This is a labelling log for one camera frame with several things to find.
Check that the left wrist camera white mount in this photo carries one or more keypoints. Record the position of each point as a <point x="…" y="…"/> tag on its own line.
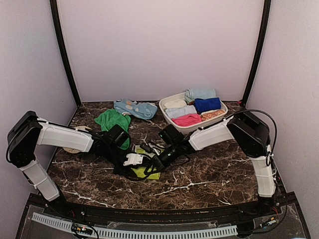
<point x="133" y="159"/>

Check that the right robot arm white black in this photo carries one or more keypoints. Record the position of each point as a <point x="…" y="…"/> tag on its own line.
<point x="250" y="133"/>

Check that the pink rolled towel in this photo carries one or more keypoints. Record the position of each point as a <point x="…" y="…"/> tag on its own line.
<point x="187" y="120"/>

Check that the beige embroidered round cloth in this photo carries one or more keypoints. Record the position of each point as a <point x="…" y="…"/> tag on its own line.
<point x="75" y="151"/>

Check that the white slotted cable duct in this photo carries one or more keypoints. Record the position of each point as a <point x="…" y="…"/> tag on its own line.
<point x="137" y="231"/>

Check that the black frame post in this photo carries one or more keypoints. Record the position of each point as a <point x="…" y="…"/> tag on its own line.
<point x="63" y="51"/>
<point x="258" y="52"/>

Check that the pale blue rolled towel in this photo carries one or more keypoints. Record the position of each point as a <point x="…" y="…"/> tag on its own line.
<point x="194" y="93"/>

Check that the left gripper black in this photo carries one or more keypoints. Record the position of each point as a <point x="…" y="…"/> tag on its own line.
<point x="121" y="171"/>

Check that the black front rail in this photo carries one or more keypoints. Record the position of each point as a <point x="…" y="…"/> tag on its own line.
<point x="102" y="215"/>

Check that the green towel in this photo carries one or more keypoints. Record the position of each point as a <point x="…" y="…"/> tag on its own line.
<point x="110" y="118"/>

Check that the white plastic basin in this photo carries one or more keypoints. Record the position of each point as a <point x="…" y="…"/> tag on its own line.
<point x="190" y="128"/>

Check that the small circuit board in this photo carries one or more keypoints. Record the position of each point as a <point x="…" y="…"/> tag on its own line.
<point x="81" y="229"/>

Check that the light blue patterned towel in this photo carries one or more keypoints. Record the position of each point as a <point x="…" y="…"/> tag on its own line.
<point x="144" y="110"/>

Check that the right black frame post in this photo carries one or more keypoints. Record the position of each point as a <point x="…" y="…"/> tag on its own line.
<point x="258" y="52"/>

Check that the lavender rolled towel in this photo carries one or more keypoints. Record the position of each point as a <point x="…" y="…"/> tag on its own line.
<point x="174" y="113"/>

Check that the dark blue rolled towel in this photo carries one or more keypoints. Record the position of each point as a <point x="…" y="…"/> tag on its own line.
<point x="204" y="105"/>

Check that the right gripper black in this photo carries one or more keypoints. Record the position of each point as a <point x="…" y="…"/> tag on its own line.
<point x="159" y="163"/>

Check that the orange patterned rolled towel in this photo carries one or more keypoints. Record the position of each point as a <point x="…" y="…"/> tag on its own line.
<point x="211" y="114"/>

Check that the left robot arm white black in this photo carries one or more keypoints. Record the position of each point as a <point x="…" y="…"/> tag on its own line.
<point x="32" y="131"/>

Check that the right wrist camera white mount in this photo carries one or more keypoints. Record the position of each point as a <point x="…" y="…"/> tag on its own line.
<point x="153" y="148"/>

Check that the cream rolled towel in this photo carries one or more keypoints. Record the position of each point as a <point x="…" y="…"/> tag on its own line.
<point x="177" y="103"/>

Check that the left black frame post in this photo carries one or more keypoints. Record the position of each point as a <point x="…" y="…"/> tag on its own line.
<point x="63" y="51"/>

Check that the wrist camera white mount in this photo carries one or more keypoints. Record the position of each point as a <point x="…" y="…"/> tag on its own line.
<point x="153" y="148"/>
<point x="133" y="159"/>

